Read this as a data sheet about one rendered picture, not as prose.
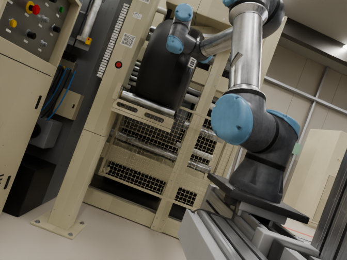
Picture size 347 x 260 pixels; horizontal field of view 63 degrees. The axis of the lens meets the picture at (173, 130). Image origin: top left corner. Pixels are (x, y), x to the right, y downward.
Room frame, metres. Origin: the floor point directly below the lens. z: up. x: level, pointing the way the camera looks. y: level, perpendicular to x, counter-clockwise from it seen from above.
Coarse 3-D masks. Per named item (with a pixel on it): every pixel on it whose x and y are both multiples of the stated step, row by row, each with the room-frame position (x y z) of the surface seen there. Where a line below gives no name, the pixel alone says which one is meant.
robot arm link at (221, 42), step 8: (280, 0) 0.87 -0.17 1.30; (280, 8) 0.87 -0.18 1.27; (280, 16) 0.88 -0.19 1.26; (272, 24) 0.89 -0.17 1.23; (280, 24) 0.92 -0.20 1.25; (224, 32) 1.08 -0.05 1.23; (264, 32) 0.94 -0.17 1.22; (272, 32) 0.94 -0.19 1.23; (208, 40) 1.16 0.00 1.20; (216, 40) 1.12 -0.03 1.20; (224, 40) 1.09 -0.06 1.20; (200, 48) 1.20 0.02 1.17; (208, 48) 1.17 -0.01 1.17; (216, 48) 1.14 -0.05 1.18; (224, 48) 1.12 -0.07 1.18; (192, 56) 1.24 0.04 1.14; (200, 56) 1.23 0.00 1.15; (208, 56) 1.22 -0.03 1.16
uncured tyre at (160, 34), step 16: (160, 32) 1.54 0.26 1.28; (192, 32) 1.58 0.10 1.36; (160, 48) 1.51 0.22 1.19; (144, 64) 1.54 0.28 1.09; (160, 64) 1.51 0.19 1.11; (176, 64) 1.51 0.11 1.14; (144, 80) 1.56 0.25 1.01; (160, 80) 1.54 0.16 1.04; (176, 80) 1.53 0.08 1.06; (144, 96) 1.64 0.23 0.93; (160, 96) 1.60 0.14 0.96; (176, 96) 1.58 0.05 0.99
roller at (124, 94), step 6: (120, 96) 1.64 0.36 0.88; (126, 96) 1.63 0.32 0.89; (132, 96) 1.63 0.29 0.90; (138, 96) 1.63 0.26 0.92; (138, 102) 1.63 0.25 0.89; (144, 102) 1.62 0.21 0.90; (150, 102) 1.63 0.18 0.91; (150, 108) 1.64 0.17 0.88; (156, 108) 1.63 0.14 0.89; (162, 108) 1.62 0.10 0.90; (168, 108) 1.63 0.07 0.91; (168, 114) 1.63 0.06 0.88; (174, 114) 1.63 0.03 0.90
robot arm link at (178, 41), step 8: (176, 24) 1.17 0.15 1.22; (184, 24) 1.17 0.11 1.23; (176, 32) 1.16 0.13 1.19; (184, 32) 1.17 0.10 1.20; (168, 40) 1.17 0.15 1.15; (176, 40) 1.16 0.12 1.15; (184, 40) 1.17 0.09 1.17; (192, 40) 1.20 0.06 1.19; (168, 48) 1.19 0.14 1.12; (176, 48) 1.17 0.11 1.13; (184, 48) 1.20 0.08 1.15; (192, 48) 1.20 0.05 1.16
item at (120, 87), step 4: (120, 84) 1.59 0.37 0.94; (116, 88) 1.59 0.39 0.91; (120, 88) 1.59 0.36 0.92; (124, 88) 1.69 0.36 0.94; (116, 92) 1.59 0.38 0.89; (120, 92) 1.62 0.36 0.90; (112, 96) 1.59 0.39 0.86; (116, 96) 1.59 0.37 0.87; (124, 100) 1.81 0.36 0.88; (128, 100) 1.90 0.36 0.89; (124, 104) 1.86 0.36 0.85
